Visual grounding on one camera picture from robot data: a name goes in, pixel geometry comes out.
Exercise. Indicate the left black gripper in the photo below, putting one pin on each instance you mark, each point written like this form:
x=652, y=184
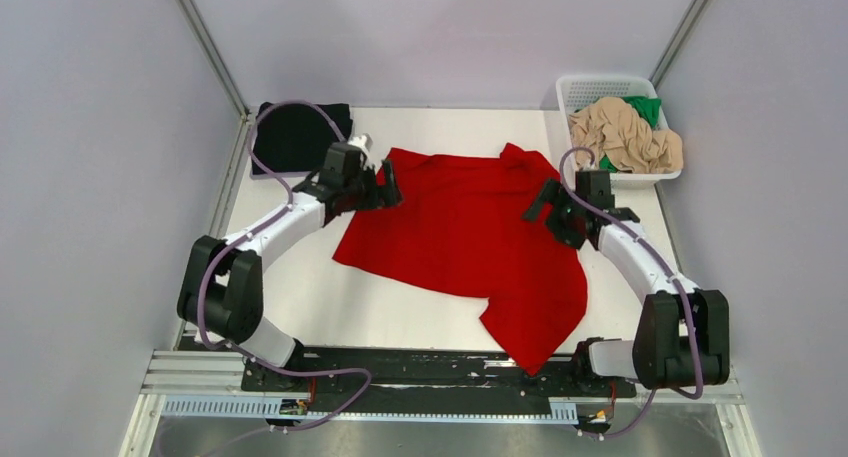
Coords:
x=385, y=196

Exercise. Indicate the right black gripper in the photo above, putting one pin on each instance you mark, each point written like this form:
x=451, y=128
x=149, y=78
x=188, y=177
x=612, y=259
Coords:
x=549, y=192

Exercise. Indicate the red t-shirt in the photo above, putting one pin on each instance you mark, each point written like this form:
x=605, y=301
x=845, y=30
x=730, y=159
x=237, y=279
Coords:
x=460, y=231

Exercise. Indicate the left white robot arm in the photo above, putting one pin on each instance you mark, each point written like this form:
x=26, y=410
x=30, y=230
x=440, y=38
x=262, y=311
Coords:
x=223, y=291

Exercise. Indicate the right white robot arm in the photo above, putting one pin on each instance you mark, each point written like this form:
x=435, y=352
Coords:
x=682, y=338

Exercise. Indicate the beige t-shirt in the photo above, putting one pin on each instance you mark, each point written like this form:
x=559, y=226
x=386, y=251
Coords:
x=587, y=130

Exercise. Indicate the white plastic laundry basket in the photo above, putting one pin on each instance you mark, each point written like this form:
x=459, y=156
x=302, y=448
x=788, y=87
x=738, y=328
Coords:
x=574, y=92

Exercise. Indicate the folded black t-shirt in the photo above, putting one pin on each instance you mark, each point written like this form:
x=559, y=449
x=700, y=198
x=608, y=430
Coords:
x=293, y=139

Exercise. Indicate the green t-shirt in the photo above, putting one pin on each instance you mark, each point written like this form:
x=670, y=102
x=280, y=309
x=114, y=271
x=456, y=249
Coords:
x=631, y=148

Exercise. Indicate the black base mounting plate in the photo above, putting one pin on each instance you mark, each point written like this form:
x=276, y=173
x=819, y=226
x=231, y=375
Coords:
x=433, y=380

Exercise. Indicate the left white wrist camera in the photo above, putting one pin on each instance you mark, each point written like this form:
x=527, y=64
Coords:
x=363, y=142

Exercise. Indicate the white slotted cable duct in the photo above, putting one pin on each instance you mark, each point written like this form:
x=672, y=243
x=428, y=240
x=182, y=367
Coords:
x=280, y=408

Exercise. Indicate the right aluminium frame post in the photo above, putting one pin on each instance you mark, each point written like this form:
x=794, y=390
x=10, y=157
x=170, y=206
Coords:
x=678, y=39

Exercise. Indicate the aluminium frame post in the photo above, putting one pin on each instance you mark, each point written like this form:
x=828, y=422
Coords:
x=678, y=39
x=200, y=30

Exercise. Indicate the left aluminium frame post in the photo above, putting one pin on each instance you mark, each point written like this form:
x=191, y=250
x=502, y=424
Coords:
x=200, y=30

